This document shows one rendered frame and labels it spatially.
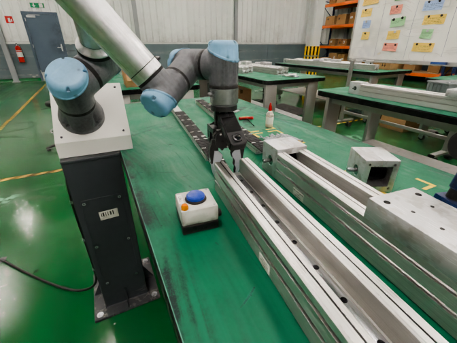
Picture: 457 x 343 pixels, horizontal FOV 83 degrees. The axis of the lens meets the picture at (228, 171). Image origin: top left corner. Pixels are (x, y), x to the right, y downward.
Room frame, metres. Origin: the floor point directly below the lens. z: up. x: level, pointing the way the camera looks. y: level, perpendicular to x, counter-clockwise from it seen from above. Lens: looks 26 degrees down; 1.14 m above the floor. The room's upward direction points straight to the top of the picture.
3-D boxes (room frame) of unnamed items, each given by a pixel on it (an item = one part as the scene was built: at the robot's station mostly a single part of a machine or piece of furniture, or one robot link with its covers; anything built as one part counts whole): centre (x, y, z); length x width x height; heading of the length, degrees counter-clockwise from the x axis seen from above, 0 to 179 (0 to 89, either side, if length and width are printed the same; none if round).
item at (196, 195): (0.48, 0.07, 0.84); 0.04 x 0.04 x 0.02
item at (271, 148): (0.74, -0.16, 0.83); 0.12 x 0.09 x 0.10; 110
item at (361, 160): (0.66, -0.39, 0.83); 0.11 x 0.10 x 0.10; 89
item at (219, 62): (0.70, 0.02, 1.10); 0.09 x 0.08 x 0.11; 60
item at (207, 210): (0.48, 0.06, 0.81); 0.10 x 0.08 x 0.06; 110
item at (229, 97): (0.70, 0.01, 1.02); 0.08 x 0.08 x 0.05
